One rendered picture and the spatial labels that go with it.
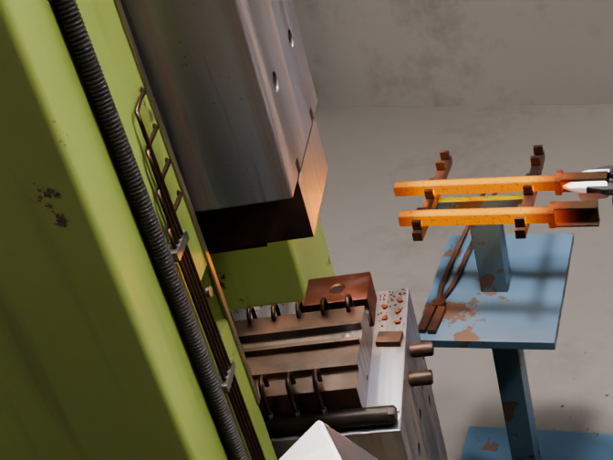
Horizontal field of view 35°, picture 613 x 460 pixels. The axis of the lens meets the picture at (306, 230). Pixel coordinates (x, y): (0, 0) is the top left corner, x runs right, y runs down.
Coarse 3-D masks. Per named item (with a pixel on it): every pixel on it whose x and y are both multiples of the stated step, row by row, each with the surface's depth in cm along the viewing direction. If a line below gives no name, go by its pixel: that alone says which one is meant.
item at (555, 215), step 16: (464, 208) 198; (480, 208) 197; (496, 208) 195; (512, 208) 194; (528, 208) 192; (544, 208) 191; (560, 208) 188; (576, 208) 187; (592, 208) 185; (400, 224) 202; (432, 224) 199; (448, 224) 198; (464, 224) 197; (480, 224) 196; (496, 224) 194; (512, 224) 193; (560, 224) 190; (576, 224) 189; (592, 224) 188
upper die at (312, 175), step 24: (312, 120) 150; (312, 144) 147; (312, 168) 144; (312, 192) 142; (216, 216) 140; (240, 216) 139; (264, 216) 139; (288, 216) 138; (312, 216) 140; (216, 240) 142; (240, 240) 141; (264, 240) 141
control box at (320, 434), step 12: (312, 432) 117; (324, 432) 115; (336, 432) 118; (300, 444) 117; (312, 444) 115; (324, 444) 114; (336, 444) 114; (348, 444) 118; (288, 456) 117; (300, 456) 116; (312, 456) 114; (324, 456) 113; (336, 456) 111; (348, 456) 114; (360, 456) 118; (372, 456) 122
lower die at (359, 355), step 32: (256, 320) 174; (288, 320) 172; (320, 320) 169; (352, 320) 166; (256, 352) 166; (288, 352) 164; (320, 352) 162; (352, 352) 160; (256, 384) 161; (320, 384) 157; (352, 384) 155
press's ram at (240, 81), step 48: (144, 0) 118; (192, 0) 117; (240, 0) 118; (288, 0) 144; (144, 48) 121; (192, 48) 120; (240, 48) 120; (288, 48) 140; (192, 96) 124; (240, 96) 123; (288, 96) 136; (192, 144) 128; (240, 144) 127; (288, 144) 132; (192, 192) 132; (240, 192) 131; (288, 192) 130
